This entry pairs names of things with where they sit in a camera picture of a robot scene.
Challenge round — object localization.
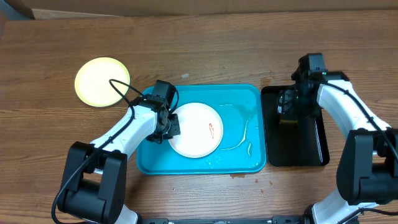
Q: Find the green yellow sponge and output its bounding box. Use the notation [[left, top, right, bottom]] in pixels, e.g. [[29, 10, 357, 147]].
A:
[[279, 114, 298, 124]]

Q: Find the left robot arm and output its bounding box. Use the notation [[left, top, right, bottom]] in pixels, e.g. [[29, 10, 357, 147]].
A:
[[51, 80, 180, 223]]

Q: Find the green rimmed plate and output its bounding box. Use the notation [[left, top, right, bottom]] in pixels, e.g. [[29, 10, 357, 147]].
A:
[[75, 57, 131, 107]]

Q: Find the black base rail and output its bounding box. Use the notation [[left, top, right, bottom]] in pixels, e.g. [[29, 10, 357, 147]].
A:
[[136, 215, 314, 224]]

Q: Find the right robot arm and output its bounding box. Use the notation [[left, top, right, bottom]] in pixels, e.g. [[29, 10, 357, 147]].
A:
[[277, 53, 397, 224]]

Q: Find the blue plastic tray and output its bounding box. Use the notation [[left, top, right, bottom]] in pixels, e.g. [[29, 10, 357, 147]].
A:
[[136, 84, 266, 175]]

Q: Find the black plastic tray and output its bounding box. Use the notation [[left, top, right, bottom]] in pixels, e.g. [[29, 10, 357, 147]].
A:
[[261, 86, 330, 167]]

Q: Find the pink rimmed white plate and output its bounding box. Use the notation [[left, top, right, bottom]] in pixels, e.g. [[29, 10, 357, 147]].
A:
[[169, 103, 223, 159]]

